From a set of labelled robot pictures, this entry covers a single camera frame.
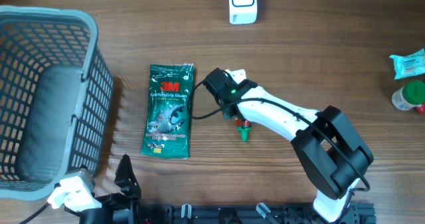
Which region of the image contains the red chili sauce bottle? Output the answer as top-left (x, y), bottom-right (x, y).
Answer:
top-left (235, 118), bottom-right (252, 142)

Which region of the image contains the green 3M gloves package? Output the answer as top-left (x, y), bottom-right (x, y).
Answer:
top-left (141, 64), bottom-right (194, 159)

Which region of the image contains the white barcode scanner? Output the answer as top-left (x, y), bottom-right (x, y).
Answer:
top-left (228, 0), bottom-right (258, 25)

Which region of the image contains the white jar green lid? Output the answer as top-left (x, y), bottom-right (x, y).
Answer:
top-left (391, 80), bottom-right (424, 111)

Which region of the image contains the teal wet wipes pack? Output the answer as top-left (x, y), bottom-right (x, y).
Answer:
top-left (389, 49), bottom-right (425, 80)

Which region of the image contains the red candy stick pack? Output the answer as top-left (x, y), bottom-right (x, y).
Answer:
top-left (415, 103), bottom-right (425, 114)

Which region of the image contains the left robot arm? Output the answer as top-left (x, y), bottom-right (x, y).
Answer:
top-left (79, 154), bottom-right (143, 224)

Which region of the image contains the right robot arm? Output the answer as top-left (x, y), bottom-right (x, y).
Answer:
top-left (201, 68), bottom-right (374, 223)

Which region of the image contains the grey plastic shopping basket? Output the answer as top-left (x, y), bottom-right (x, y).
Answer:
top-left (1, 5), bottom-right (114, 201)

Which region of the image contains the black left camera cable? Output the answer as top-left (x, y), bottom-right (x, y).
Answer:
top-left (20, 202), bottom-right (51, 224)

